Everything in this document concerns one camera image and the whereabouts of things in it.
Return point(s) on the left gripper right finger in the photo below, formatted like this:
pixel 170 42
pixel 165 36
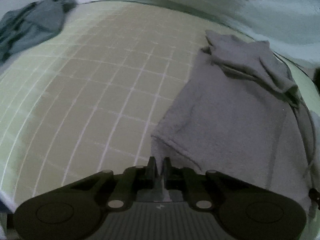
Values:
pixel 192 186

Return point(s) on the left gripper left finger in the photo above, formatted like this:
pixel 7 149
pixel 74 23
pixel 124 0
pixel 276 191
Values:
pixel 127 185

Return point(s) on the light grey garment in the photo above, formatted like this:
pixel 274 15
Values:
pixel 241 113

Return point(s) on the green grid cutting mat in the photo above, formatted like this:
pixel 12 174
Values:
pixel 88 99

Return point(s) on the dark blue-grey garment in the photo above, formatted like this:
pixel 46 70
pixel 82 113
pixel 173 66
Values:
pixel 33 24

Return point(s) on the pale printed backdrop sheet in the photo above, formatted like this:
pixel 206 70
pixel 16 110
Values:
pixel 291 26

